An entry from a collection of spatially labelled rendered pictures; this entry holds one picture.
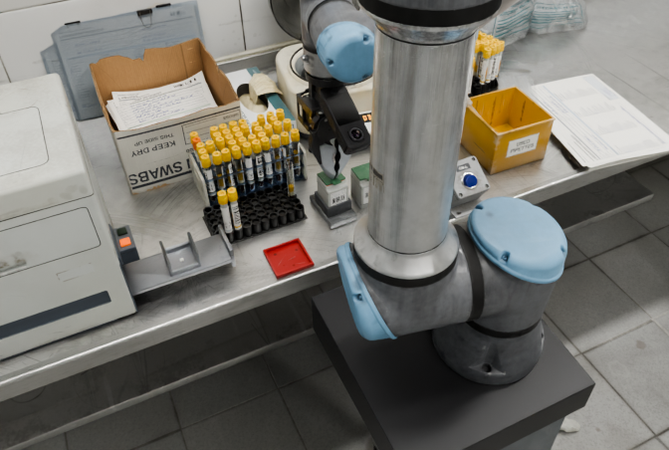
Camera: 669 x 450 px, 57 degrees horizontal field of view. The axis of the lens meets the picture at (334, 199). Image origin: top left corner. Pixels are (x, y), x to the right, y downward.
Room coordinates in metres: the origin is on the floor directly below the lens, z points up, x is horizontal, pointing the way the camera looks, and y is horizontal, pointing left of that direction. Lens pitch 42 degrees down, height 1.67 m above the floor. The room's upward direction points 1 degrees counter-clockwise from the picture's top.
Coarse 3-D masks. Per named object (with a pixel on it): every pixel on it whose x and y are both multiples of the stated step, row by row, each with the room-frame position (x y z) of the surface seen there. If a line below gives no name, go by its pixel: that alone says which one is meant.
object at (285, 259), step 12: (300, 240) 0.77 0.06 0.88; (264, 252) 0.74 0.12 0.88; (276, 252) 0.75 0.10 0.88; (288, 252) 0.75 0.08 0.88; (300, 252) 0.75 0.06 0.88; (276, 264) 0.72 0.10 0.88; (288, 264) 0.72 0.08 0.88; (300, 264) 0.72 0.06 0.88; (312, 264) 0.72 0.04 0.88; (276, 276) 0.69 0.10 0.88
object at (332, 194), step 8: (320, 184) 0.86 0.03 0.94; (336, 184) 0.84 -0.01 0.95; (344, 184) 0.85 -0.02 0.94; (320, 192) 0.86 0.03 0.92; (328, 192) 0.83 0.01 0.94; (336, 192) 0.83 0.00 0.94; (344, 192) 0.84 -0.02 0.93; (328, 200) 0.83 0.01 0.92; (336, 200) 0.83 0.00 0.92; (344, 200) 0.84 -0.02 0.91
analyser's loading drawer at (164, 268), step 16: (192, 240) 0.72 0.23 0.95; (208, 240) 0.75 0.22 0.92; (224, 240) 0.73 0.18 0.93; (160, 256) 0.71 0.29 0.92; (176, 256) 0.71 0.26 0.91; (192, 256) 0.71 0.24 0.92; (208, 256) 0.71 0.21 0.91; (224, 256) 0.71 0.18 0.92; (128, 272) 0.68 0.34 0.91; (144, 272) 0.68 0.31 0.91; (160, 272) 0.68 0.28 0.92; (176, 272) 0.67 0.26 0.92; (192, 272) 0.67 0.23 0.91; (144, 288) 0.64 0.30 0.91
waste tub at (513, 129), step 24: (480, 96) 1.08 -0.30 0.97; (504, 96) 1.10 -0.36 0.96; (528, 96) 1.08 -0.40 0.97; (480, 120) 1.00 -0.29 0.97; (504, 120) 1.11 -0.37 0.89; (528, 120) 1.06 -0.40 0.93; (552, 120) 0.99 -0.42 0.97; (480, 144) 0.99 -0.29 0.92; (504, 144) 0.95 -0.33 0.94; (528, 144) 0.98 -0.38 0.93; (504, 168) 0.96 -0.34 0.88
